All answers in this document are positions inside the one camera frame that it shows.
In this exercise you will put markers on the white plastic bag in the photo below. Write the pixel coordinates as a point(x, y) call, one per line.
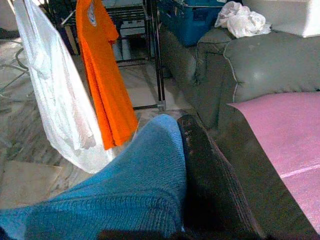
point(242, 21)

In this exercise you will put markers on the white shirt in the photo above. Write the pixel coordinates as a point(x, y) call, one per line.
point(55, 87)

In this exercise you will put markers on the blue storage box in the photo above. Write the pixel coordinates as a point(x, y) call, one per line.
point(192, 27)

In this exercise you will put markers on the blue towel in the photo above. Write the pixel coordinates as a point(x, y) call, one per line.
point(125, 187)

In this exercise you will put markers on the orange shirt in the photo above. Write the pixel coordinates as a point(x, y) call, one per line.
point(105, 87)

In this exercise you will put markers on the dark green sofa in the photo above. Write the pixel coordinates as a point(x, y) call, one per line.
point(270, 65)

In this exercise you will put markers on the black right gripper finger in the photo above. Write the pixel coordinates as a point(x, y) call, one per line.
point(212, 190)

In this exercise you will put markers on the black drying rack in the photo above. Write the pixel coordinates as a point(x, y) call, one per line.
point(158, 75)

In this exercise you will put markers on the pink mat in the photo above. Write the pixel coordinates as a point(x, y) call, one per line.
point(287, 130)

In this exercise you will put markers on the white drawer box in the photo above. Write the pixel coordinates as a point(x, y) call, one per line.
point(287, 17)

